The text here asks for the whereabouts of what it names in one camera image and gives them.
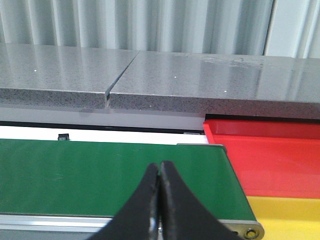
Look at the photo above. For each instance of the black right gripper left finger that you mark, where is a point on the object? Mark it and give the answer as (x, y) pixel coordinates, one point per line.
(138, 219)

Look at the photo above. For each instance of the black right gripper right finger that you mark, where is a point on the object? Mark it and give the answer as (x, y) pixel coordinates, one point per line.
(184, 217)

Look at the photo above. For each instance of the yellow plastic tray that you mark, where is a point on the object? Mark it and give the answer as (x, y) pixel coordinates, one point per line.
(287, 218)

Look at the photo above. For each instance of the green conveyor belt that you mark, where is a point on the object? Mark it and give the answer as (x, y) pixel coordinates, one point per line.
(51, 177)

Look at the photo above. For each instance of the small black sensor connector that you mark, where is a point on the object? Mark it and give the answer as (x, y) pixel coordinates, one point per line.
(63, 137)

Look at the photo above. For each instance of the red plastic tray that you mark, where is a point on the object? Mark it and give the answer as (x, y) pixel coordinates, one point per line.
(271, 158)

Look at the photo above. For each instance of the grey granite slab right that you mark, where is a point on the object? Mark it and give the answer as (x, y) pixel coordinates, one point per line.
(243, 85)

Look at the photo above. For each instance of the grey granite slab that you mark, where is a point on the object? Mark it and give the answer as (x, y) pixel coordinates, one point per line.
(60, 76)
(243, 85)

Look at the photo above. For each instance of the grey granite slab left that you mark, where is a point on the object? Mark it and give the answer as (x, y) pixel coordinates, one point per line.
(60, 76)

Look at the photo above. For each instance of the aluminium conveyor frame rail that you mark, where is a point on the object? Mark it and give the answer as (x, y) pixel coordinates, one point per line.
(78, 227)

